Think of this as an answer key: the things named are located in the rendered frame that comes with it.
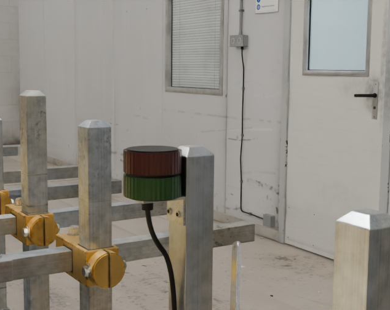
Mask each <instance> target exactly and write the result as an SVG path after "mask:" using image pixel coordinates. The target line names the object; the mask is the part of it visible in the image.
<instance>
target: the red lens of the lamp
mask: <svg viewBox="0 0 390 310"><path fill-rule="evenodd" d="M123 158H124V173H128V174H131V175H144V176H162V175H174V174H178V173H181V172H182V149H179V151H176V152H172V153H134V152H130V151H127V150H126V149H124V150H123Z"/></svg>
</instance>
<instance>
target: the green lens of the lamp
mask: <svg viewBox="0 0 390 310"><path fill-rule="evenodd" d="M181 179H182V174H181V173H180V175H179V176H176V177H170V178H135V177H129V176H127V175H126V174H125V173H124V197H126V198H129V199H135V200H140V201H164V200H171V199H176V198H179V197H181Z"/></svg>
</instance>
